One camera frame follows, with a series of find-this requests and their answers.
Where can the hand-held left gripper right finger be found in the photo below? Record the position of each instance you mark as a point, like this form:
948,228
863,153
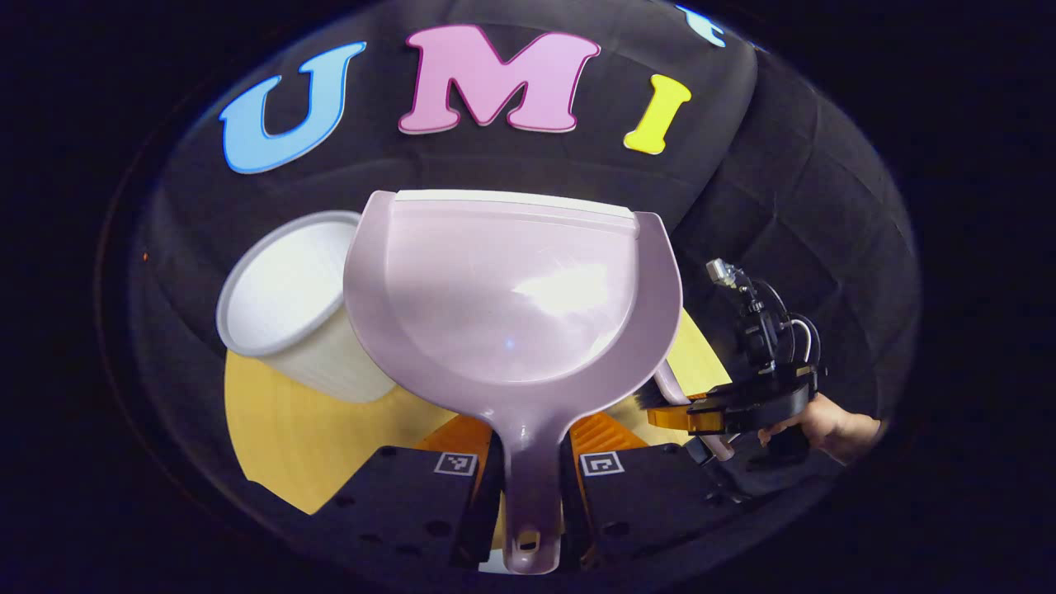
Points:
652,495

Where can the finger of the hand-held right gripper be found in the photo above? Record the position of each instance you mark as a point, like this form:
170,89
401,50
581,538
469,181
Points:
742,408

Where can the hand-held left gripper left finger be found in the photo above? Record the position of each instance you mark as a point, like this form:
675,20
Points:
404,503

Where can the pale pink small broom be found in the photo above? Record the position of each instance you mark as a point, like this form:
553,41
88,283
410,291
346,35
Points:
672,384

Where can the yellow wooden desktop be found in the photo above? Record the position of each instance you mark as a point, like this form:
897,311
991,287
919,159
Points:
297,429

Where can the pale pink dustpan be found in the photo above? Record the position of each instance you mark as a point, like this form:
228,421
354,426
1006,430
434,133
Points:
503,305

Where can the white ribbed garbage bin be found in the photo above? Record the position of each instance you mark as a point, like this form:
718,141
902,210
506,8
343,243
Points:
289,289

